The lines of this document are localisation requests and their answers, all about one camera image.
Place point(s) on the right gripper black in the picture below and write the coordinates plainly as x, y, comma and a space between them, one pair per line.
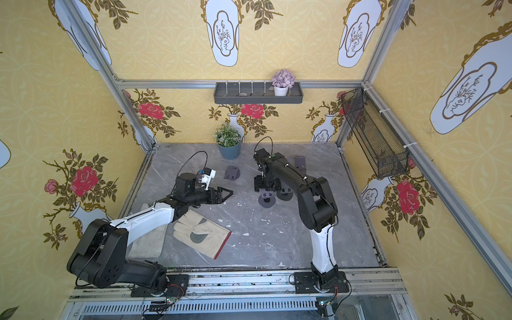
265, 180

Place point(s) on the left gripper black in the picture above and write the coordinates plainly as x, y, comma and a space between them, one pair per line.
210, 194

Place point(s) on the dark phone stand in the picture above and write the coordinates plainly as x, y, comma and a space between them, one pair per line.
285, 194

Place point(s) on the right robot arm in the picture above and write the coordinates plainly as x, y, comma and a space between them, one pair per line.
316, 204

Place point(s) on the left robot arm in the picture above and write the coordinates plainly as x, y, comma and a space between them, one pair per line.
100, 256

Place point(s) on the beige work glove right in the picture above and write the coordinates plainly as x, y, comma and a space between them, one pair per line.
201, 234

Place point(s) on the green plant blue pot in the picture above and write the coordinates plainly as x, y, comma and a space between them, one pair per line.
229, 141

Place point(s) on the purple flower white pot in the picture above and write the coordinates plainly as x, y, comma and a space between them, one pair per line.
282, 82

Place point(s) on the grey wall shelf tray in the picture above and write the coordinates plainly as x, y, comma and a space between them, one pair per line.
254, 92

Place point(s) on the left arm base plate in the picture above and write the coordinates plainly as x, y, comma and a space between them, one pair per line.
166, 286

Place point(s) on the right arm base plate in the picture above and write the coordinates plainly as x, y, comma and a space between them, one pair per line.
330, 282

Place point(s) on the black wire mesh basket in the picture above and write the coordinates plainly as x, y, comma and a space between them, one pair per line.
382, 147

